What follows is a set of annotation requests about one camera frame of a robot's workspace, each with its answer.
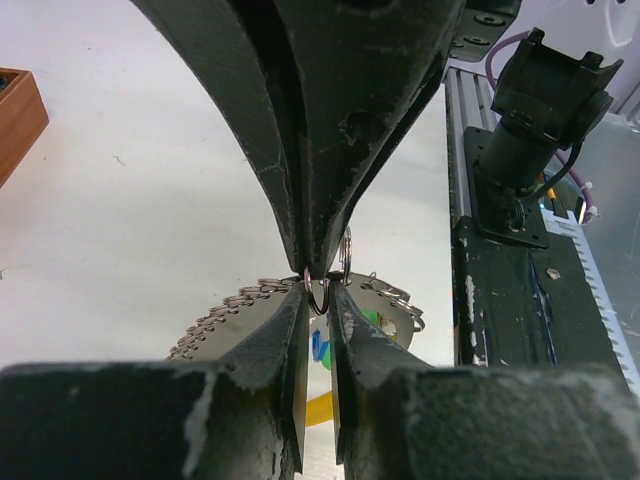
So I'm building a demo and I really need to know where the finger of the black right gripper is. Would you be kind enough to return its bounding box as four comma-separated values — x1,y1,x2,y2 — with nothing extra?
135,1,307,273
276,1,466,278

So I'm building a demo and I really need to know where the green key tag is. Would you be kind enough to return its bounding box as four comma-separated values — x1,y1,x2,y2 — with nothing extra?
361,309,382,327

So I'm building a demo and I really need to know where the black mounted camera on bracket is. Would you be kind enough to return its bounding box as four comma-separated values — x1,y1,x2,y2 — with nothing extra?
464,29,623,249

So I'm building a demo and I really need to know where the wooden compartment tray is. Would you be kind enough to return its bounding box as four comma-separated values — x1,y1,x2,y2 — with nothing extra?
0,68,49,186

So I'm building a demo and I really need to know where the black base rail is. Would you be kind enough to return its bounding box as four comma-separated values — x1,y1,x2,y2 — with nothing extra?
447,69,640,386

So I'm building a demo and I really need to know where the metal keyring with yellow grip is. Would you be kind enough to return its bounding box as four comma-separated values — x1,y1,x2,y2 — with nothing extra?
167,224,427,431

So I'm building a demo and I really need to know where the white cable duct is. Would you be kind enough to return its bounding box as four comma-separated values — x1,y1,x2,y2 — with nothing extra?
541,210,639,395

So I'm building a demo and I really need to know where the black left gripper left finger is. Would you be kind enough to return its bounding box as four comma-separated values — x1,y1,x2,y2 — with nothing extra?
1,285,309,479

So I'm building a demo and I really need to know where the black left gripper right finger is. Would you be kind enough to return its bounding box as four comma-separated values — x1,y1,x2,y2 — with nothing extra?
329,284,639,479

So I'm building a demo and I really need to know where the blue key tag with key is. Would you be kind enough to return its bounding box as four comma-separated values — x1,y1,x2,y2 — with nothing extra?
311,328,332,370

